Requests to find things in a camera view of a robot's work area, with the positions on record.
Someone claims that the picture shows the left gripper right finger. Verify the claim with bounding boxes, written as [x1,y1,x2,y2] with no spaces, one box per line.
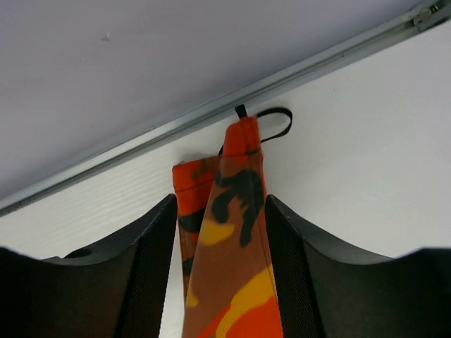
[265,196,450,337]

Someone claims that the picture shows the orange camouflage trousers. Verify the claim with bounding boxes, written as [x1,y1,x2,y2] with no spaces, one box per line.
[172,105,283,337]

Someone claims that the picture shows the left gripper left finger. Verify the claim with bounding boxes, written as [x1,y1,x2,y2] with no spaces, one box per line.
[1,194,177,337]

